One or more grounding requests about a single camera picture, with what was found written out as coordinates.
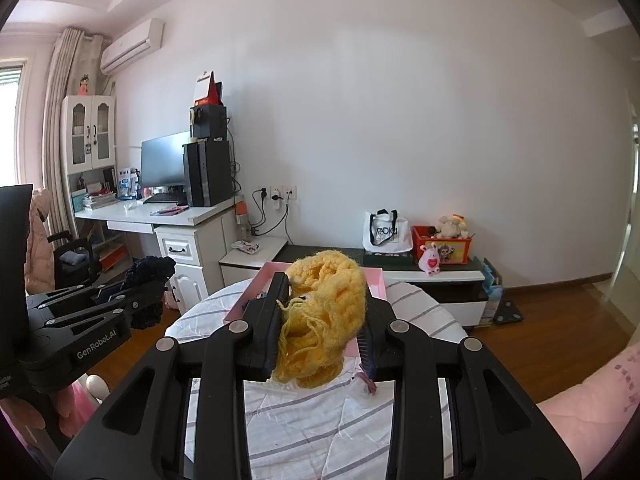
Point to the pink shallow box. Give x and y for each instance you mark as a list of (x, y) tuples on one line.
[(245, 305)]

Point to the navy knitted scarf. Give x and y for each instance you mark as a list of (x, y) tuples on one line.
[(150, 272)]

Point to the orange-capped bottle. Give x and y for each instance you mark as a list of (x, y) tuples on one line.
[(242, 220)]

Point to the person's right forearm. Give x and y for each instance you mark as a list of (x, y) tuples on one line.
[(595, 410)]

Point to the white low cabinet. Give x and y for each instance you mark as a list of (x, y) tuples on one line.
[(250, 270)]

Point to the window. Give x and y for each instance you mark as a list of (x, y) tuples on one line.
[(10, 125)]

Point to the stack of books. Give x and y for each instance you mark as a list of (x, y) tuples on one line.
[(100, 201)]

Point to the blue and white carton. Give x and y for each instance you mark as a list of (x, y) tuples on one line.
[(127, 182)]

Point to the white tote bag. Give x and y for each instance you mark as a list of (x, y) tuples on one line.
[(387, 232)]

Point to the beige plush toy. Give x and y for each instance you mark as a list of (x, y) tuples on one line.
[(450, 227)]

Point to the red storage box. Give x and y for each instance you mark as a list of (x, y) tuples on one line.
[(452, 252)]

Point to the yellow knitted scarf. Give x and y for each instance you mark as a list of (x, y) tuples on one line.
[(325, 300)]

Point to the white air conditioner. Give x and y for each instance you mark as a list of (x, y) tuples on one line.
[(130, 47)]

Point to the black-topped low bench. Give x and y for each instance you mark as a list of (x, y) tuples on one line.
[(450, 290)]

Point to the black keyboard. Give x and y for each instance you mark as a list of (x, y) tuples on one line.
[(165, 198)]

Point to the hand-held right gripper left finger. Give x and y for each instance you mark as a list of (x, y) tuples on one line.
[(275, 320)]

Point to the white wall socket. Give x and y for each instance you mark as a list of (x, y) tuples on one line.
[(276, 191), (260, 191), (290, 191)]

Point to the pink doll figure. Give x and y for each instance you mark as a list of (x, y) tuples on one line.
[(85, 85)]

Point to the white plaid quilt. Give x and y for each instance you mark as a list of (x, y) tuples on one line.
[(310, 425)]

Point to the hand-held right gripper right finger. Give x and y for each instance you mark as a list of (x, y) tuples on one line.
[(382, 345)]

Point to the blue boxes beside bench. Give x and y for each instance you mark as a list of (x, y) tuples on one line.
[(487, 285)]

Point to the black office chair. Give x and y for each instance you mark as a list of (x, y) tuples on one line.
[(75, 260)]

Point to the white desk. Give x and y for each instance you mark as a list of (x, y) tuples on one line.
[(195, 260)]

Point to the black computer tower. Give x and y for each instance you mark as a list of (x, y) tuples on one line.
[(210, 172)]

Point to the pink printed packet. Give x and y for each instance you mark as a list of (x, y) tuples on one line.
[(245, 247)]

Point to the black bathroom scale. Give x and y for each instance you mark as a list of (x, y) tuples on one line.
[(509, 314)]

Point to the beige curtain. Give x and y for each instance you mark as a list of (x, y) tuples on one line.
[(62, 110)]

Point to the white glass-door cabinet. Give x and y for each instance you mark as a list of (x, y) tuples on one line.
[(87, 132)]

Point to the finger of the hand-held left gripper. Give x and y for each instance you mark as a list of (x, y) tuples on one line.
[(100, 316), (75, 296)]

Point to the beige puffy jacket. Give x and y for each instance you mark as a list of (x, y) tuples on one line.
[(40, 240)]

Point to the pink rabbit plush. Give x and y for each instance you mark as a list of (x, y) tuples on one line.
[(430, 260)]

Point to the red paper box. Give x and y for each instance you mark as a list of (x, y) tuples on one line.
[(206, 90)]

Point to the black computer monitor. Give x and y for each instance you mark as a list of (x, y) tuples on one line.
[(165, 160)]

